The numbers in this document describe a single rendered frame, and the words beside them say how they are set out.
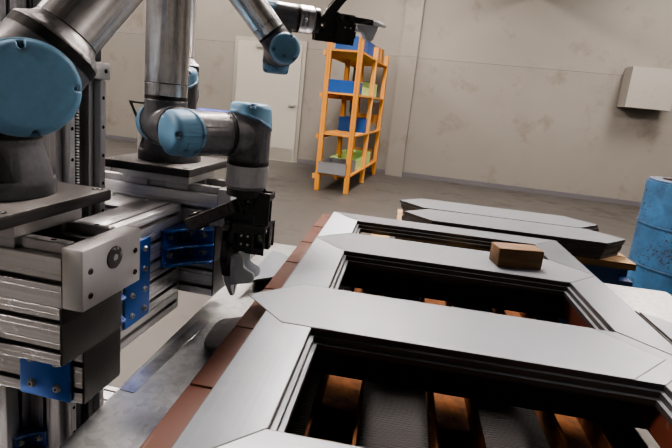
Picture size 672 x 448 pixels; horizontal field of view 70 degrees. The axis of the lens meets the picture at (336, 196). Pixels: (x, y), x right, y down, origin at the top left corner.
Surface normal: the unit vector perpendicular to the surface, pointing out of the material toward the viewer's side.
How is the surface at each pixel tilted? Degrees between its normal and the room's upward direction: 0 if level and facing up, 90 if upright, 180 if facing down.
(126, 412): 0
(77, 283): 90
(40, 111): 96
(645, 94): 90
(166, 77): 90
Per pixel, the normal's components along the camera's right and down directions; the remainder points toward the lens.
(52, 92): 0.61, 0.32
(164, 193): -0.19, 0.18
